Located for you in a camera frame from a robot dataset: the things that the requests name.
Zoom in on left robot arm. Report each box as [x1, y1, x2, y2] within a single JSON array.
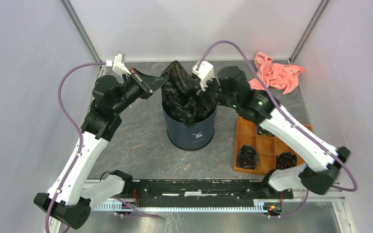
[[34, 68, 167, 229]]

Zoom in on pink crumpled cloth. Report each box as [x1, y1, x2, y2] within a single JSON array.
[[254, 51, 305, 95]]

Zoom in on black trash bag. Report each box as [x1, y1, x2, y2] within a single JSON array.
[[161, 60, 216, 127]]

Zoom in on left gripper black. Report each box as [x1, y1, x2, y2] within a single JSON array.
[[112, 67, 168, 114]]

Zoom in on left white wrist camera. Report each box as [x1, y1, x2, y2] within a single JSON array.
[[105, 53, 131, 76]]

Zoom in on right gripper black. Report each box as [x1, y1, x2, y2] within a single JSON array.
[[194, 74, 238, 111]]

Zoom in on left aluminium corner post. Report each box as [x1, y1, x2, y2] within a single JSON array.
[[60, 0, 102, 62]]

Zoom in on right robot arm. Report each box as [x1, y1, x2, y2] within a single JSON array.
[[192, 65, 351, 198]]

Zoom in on rolled black bag front right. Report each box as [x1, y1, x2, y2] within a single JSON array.
[[276, 152, 298, 170]]

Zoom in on rolled black bag front left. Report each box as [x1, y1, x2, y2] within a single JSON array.
[[236, 145, 259, 170]]

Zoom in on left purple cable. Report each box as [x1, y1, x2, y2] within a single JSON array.
[[45, 62, 108, 233]]

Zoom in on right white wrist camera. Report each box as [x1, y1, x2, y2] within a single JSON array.
[[192, 61, 215, 92]]

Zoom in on orange compartment tray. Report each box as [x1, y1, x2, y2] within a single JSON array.
[[233, 116, 296, 176]]

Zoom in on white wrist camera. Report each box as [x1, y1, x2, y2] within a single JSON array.
[[105, 53, 131, 76], [192, 61, 215, 92]]

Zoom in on right aluminium corner post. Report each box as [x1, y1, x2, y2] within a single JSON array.
[[288, 0, 330, 64]]

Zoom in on rolled black bag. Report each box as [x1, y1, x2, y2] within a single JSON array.
[[276, 152, 298, 170], [236, 145, 259, 170]]

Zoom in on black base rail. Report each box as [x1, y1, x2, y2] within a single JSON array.
[[77, 179, 345, 219]]

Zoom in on dark blue trash bin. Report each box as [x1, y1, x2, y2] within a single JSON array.
[[162, 103, 218, 151]]

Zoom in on aluminium corner post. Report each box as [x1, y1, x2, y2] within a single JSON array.
[[60, 0, 102, 62], [288, 0, 330, 64]]

